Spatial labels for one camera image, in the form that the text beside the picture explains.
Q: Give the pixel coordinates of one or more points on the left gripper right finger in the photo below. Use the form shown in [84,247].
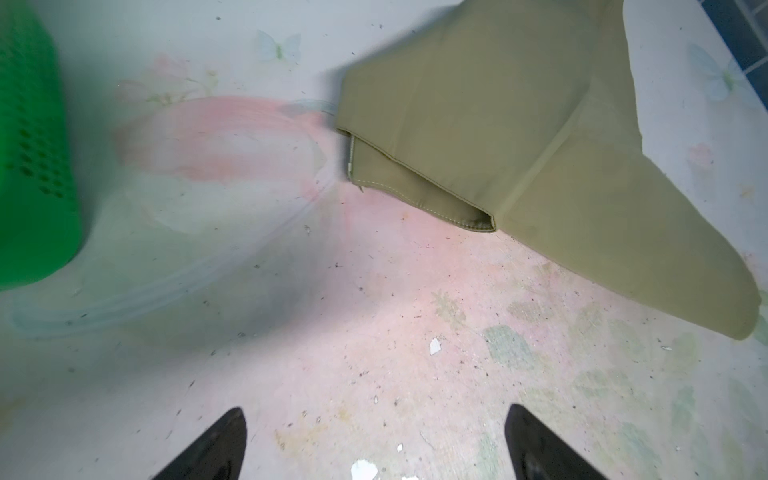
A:
[537,452]

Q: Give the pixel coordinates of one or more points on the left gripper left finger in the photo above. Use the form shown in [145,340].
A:
[217,454]

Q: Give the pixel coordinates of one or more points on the olive green skirt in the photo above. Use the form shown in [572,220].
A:
[520,117]

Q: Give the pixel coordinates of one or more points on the green plastic basket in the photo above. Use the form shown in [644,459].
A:
[41,227]

